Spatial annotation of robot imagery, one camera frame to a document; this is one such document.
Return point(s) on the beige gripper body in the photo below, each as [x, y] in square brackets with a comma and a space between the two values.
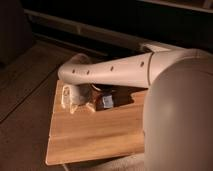
[80, 94]

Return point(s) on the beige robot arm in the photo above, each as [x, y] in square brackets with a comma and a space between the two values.
[178, 108]

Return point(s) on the small clear bottle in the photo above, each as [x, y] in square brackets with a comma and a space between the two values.
[65, 98]

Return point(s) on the wooden board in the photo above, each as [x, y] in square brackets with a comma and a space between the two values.
[87, 135]

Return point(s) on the dark chair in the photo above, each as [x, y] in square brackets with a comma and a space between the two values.
[15, 32]

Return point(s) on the white window rail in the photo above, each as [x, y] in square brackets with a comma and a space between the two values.
[97, 33]

